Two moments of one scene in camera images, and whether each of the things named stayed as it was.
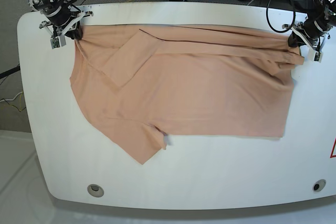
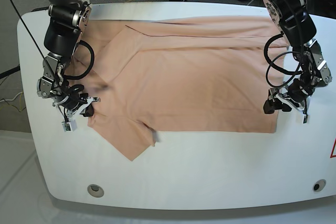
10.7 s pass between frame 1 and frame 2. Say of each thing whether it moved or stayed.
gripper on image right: moved
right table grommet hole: stayed
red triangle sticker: stayed
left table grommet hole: stayed
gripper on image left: moved
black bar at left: stayed
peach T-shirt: moved
